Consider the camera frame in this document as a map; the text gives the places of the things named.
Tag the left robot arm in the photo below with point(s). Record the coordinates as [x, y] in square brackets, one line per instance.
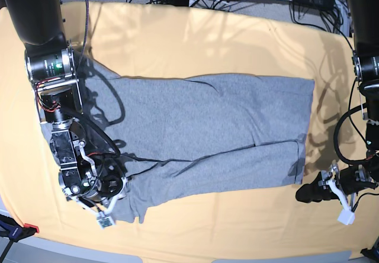
[362, 173]

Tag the black clamp right corner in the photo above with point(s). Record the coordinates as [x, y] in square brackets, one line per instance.
[372, 253]

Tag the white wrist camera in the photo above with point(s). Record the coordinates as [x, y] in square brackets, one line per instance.
[105, 221]
[346, 217]

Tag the grey t-shirt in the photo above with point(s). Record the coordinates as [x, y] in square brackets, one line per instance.
[206, 134]

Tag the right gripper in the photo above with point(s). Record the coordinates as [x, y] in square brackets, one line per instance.
[103, 194]

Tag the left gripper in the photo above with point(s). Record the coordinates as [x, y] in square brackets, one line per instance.
[326, 189]

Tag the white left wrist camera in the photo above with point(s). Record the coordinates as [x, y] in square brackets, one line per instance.
[346, 217]

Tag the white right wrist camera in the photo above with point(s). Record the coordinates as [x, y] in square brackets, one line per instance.
[105, 221]

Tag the blue red table clamp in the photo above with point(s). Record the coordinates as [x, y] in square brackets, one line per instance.
[13, 231]

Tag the yellow table cloth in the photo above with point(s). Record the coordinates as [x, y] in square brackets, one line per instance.
[166, 42]

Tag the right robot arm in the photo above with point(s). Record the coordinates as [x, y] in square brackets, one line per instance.
[80, 146]

